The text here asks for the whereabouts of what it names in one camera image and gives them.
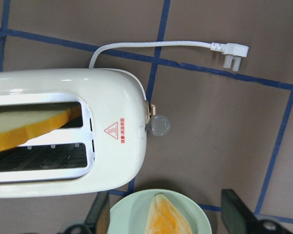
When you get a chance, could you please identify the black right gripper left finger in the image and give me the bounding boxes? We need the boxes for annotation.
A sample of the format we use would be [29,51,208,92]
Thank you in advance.
[84,191,109,234]

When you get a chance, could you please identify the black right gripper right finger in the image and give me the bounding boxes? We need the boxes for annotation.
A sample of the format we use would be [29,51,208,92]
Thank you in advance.
[221,189,257,234]

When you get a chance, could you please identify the cream white toaster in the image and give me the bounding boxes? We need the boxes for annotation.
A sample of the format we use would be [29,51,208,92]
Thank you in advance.
[0,69,170,198]

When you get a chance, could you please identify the yellow bread slice in toaster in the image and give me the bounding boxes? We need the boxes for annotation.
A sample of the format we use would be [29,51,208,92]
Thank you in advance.
[0,103,82,152]

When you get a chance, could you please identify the light green plate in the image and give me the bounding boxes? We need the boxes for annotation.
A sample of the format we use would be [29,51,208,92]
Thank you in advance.
[108,189,212,234]

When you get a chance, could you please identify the yellow sandwich on plate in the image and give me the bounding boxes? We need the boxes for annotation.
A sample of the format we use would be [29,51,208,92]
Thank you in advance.
[144,193,193,234]

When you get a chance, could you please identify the white toaster power cord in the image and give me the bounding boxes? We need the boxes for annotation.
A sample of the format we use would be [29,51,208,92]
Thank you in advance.
[88,40,250,71]

